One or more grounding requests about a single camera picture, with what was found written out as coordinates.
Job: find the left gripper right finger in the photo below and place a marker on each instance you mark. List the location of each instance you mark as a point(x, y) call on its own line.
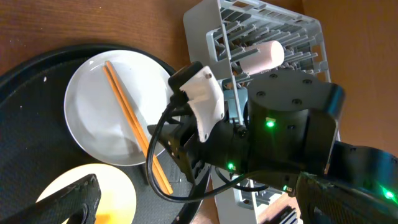
point(324, 201)

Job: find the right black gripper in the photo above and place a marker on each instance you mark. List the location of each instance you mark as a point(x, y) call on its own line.
point(227, 147)

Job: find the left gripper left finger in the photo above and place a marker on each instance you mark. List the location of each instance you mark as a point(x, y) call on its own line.
point(75, 203)

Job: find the yellow plastic bowl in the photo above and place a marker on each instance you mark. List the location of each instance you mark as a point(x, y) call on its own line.
point(118, 196)

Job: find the grey round plate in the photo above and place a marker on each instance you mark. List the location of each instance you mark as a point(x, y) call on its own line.
point(94, 116)

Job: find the pink plastic cup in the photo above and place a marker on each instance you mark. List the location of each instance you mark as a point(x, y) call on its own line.
point(271, 55)

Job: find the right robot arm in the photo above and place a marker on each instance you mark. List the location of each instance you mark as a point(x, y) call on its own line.
point(290, 126)

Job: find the grey dishwasher rack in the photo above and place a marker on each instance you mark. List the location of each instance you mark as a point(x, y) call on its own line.
point(220, 35)

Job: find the round black tray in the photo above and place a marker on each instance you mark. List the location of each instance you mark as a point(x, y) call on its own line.
point(36, 146)

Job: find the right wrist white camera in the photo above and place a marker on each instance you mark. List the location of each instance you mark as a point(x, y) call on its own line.
point(203, 93)

